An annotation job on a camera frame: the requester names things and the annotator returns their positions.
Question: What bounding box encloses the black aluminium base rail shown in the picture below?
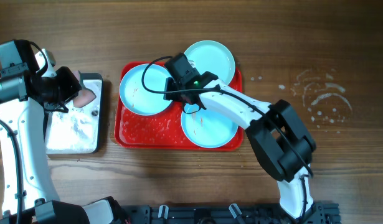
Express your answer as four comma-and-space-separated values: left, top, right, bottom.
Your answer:
123, 202, 341, 224

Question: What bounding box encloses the light blue plate front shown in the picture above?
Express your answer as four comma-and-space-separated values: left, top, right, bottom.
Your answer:
181, 104, 239, 149

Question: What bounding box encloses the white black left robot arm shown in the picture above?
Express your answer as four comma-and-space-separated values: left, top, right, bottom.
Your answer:
0, 40, 128, 223

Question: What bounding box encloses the light blue plate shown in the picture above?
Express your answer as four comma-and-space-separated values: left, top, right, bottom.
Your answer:
119, 63, 172, 116
181, 104, 239, 149
184, 40, 235, 85

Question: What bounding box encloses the red plastic tray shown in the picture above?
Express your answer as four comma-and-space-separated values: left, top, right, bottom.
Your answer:
114, 61, 244, 151

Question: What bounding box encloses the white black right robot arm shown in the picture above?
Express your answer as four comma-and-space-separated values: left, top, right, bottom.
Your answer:
164, 73, 316, 223

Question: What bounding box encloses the black soapy water tray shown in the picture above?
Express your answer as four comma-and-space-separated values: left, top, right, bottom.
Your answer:
45, 73, 103, 155

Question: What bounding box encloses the light blue plate back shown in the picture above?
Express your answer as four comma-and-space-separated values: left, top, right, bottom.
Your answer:
184, 40, 235, 85

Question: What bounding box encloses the pink sponge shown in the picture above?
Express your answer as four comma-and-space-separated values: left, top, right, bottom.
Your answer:
72, 70, 96, 108

